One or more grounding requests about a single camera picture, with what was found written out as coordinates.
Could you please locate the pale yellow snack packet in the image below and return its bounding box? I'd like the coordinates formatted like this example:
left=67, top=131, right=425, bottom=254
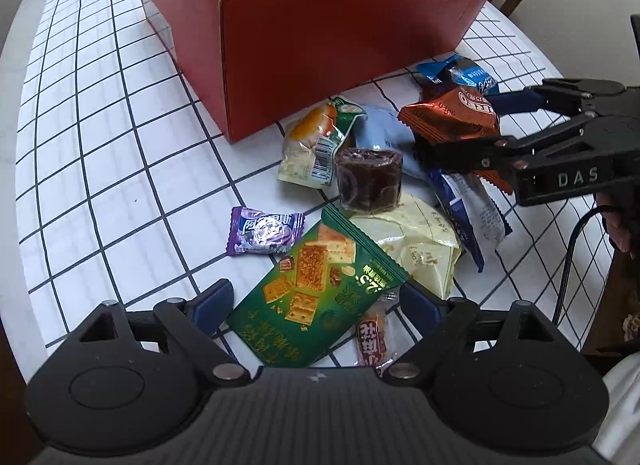
left=347, top=192, right=463, bottom=301

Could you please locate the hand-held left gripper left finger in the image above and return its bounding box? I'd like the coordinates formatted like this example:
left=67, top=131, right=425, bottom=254
left=70, top=279, right=251, bottom=387

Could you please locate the green white bread packet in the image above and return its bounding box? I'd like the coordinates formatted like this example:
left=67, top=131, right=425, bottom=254
left=276, top=96, right=368, bottom=189

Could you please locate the brown cookie packet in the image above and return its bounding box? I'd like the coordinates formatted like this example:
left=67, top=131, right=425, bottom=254
left=397, top=86, right=513, bottom=193

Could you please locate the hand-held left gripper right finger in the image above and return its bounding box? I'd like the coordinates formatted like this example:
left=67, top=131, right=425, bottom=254
left=380, top=282, right=557, bottom=387

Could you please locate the white checked tablecloth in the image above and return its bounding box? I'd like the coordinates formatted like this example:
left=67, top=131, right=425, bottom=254
left=15, top=0, right=621, bottom=351

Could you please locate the light blue snack packet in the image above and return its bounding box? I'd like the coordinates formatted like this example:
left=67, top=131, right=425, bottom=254
left=350, top=105, right=431, bottom=180

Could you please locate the dark blue white packet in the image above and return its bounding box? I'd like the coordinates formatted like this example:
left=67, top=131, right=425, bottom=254
left=427, top=170, right=513, bottom=273

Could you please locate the dark brown roll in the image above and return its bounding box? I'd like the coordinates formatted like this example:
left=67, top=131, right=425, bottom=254
left=334, top=147, right=404, bottom=212

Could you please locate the blue cookie packet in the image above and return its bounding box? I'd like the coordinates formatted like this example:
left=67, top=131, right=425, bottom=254
left=416, top=55, right=501, bottom=96

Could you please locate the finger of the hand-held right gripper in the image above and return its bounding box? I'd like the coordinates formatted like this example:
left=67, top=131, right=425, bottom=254
left=492, top=77, right=628, bottom=118
left=416, top=115, right=618, bottom=180

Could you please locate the white clothing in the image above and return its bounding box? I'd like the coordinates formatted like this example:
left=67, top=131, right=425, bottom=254
left=590, top=355, right=640, bottom=465

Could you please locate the red cardboard box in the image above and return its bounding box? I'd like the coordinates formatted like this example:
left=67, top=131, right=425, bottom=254
left=131, top=0, right=499, bottom=144

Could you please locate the purple candy packet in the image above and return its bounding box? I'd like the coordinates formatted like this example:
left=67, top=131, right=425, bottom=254
left=226, top=206, right=306, bottom=257

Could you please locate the black cable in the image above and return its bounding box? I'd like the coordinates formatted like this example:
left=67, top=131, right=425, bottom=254
left=552, top=205, right=608, bottom=323

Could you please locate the green cracker packet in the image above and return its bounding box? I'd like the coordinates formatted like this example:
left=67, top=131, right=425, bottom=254
left=226, top=203, right=411, bottom=368

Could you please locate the person's right hand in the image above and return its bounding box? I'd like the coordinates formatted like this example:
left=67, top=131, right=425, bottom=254
left=595, top=192, right=640, bottom=262

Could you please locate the small red snack stick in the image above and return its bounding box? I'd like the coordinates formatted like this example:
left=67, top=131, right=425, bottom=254
left=355, top=295, right=401, bottom=378

